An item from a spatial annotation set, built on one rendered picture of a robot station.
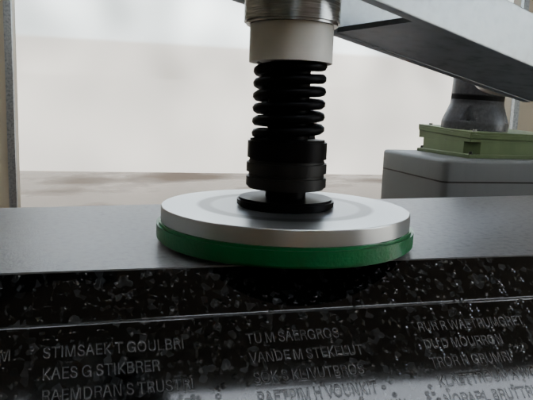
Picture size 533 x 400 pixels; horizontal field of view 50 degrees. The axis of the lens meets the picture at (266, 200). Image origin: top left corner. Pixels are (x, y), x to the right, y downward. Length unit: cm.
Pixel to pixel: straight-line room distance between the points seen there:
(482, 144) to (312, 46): 125
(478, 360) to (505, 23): 32
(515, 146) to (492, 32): 116
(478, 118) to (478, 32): 118
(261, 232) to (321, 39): 17
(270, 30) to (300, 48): 3
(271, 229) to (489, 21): 30
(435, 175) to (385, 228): 118
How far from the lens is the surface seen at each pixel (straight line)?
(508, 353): 47
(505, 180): 167
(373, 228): 42
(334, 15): 48
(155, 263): 43
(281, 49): 46
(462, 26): 56
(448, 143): 176
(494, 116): 177
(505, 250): 54
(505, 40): 61
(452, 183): 159
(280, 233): 40
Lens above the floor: 95
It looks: 9 degrees down
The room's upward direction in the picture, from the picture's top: 2 degrees clockwise
